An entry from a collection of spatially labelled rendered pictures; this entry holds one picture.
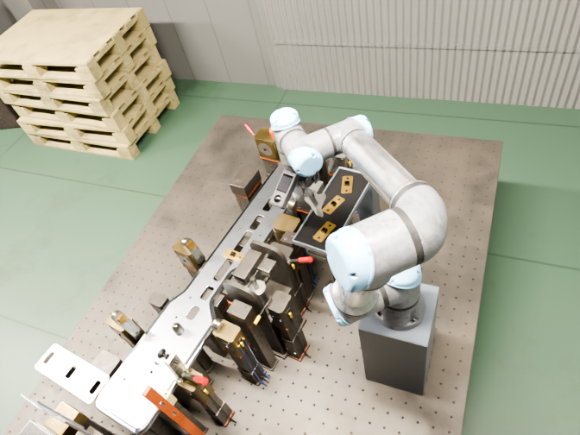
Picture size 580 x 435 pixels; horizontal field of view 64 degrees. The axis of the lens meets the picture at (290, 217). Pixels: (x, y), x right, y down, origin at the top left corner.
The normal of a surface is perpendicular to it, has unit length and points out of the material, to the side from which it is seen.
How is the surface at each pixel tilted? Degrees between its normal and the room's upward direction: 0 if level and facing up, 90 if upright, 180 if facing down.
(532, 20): 90
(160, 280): 0
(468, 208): 0
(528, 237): 0
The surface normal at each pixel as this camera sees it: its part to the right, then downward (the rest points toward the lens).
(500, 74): -0.35, 0.76
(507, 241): -0.18, -0.63
